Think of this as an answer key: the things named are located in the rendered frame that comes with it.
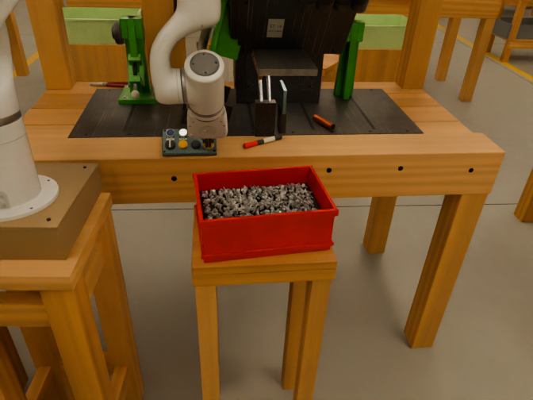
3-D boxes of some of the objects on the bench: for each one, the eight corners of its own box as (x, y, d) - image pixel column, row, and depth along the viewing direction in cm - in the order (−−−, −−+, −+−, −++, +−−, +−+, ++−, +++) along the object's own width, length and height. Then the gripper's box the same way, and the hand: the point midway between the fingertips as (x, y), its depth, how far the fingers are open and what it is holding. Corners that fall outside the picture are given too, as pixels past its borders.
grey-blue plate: (285, 134, 139) (289, 90, 131) (279, 134, 139) (281, 90, 131) (281, 121, 147) (284, 79, 139) (275, 121, 147) (278, 79, 139)
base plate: (423, 138, 145) (424, 132, 144) (68, 143, 132) (67, 136, 131) (381, 93, 180) (381, 88, 179) (97, 94, 167) (96, 88, 166)
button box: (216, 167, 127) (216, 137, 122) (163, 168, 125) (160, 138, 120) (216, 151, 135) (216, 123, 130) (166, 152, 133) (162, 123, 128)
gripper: (236, 92, 109) (235, 130, 126) (174, 92, 107) (181, 131, 124) (238, 118, 106) (235, 154, 123) (174, 119, 105) (181, 155, 122)
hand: (208, 139), depth 122 cm, fingers closed
